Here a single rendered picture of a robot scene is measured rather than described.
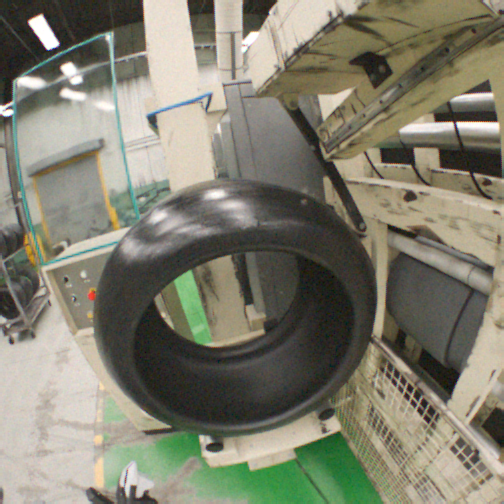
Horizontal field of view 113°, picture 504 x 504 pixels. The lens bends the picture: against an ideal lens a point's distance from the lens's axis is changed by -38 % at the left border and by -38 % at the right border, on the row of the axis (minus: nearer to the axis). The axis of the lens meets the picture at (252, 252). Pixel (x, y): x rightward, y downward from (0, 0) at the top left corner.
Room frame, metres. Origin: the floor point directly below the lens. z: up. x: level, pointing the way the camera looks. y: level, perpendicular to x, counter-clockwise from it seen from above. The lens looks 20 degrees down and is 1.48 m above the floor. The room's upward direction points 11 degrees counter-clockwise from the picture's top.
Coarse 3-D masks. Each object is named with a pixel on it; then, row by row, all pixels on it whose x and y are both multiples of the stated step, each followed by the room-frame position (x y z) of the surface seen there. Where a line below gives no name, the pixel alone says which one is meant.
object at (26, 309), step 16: (0, 224) 3.16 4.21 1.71; (16, 224) 3.17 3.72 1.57; (0, 240) 2.39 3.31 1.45; (16, 240) 2.88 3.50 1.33; (0, 256) 2.23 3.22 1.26; (16, 272) 3.18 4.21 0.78; (32, 272) 3.12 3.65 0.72; (0, 288) 2.20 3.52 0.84; (16, 288) 2.37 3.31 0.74; (32, 288) 2.85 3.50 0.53; (48, 288) 3.40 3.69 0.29; (0, 304) 2.29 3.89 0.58; (16, 304) 2.20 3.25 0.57; (32, 304) 2.99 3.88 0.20; (16, 320) 2.14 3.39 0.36; (32, 320) 2.37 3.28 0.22; (32, 336) 2.20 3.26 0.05
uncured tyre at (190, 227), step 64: (192, 192) 0.37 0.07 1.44; (256, 192) 0.36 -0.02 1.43; (128, 256) 0.32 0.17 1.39; (192, 256) 0.31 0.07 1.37; (320, 256) 0.34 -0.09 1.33; (128, 320) 0.29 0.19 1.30; (320, 320) 0.58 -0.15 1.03; (128, 384) 0.29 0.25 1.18; (192, 384) 0.48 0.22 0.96; (256, 384) 0.50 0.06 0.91; (320, 384) 0.36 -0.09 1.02
